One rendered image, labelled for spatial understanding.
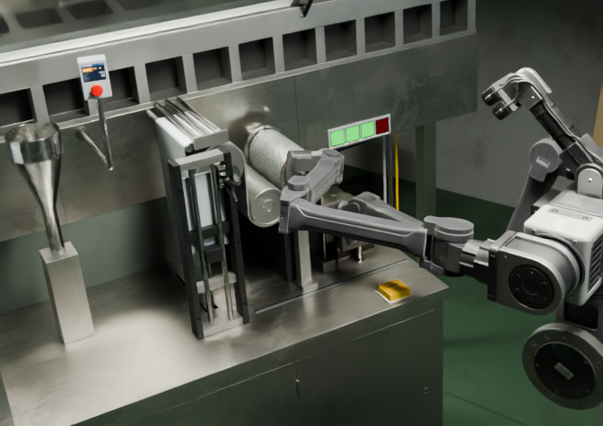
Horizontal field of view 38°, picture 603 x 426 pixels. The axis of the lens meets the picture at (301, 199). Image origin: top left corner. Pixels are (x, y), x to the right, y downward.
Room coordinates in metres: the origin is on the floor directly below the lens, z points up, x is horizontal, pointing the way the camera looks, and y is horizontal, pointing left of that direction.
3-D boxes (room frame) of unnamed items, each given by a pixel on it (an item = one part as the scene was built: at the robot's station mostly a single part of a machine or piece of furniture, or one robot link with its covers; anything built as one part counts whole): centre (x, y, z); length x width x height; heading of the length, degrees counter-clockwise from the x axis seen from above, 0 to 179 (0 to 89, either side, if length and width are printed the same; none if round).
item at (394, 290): (2.22, -0.26, 0.91); 0.07 x 0.07 x 0.02; 26
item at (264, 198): (2.42, 0.15, 1.18); 0.26 x 0.12 x 0.12; 26
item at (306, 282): (2.31, 0.00, 1.05); 0.06 x 0.05 x 0.31; 26
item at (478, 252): (1.46, -0.35, 1.45); 0.09 x 0.08 x 0.12; 140
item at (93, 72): (2.15, 0.50, 1.66); 0.07 x 0.07 x 0.10; 14
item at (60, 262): (2.15, 0.68, 1.19); 0.14 x 0.14 x 0.57
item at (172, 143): (2.36, 0.36, 1.17); 0.34 x 0.05 x 0.54; 26
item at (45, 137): (2.15, 0.68, 1.50); 0.14 x 0.14 x 0.06
